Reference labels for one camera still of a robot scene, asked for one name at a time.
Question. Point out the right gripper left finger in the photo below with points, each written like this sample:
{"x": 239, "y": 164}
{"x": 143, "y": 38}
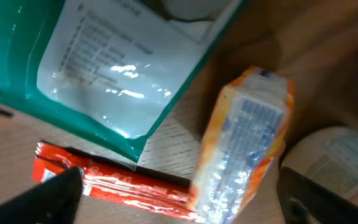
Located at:
{"x": 54, "y": 201}

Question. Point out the green 3M pouch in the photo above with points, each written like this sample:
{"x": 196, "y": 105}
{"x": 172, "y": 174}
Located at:
{"x": 108, "y": 71}

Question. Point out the red snack packet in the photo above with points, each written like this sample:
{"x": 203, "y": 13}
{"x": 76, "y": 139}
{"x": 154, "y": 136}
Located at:
{"x": 106, "y": 180}

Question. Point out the green lid Knorr jar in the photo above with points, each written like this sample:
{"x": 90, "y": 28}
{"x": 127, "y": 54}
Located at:
{"x": 328, "y": 157}

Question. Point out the small orange box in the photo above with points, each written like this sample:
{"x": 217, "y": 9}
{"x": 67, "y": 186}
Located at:
{"x": 244, "y": 135}

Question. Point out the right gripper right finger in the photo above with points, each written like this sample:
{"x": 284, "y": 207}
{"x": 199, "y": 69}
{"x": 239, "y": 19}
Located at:
{"x": 300, "y": 198}

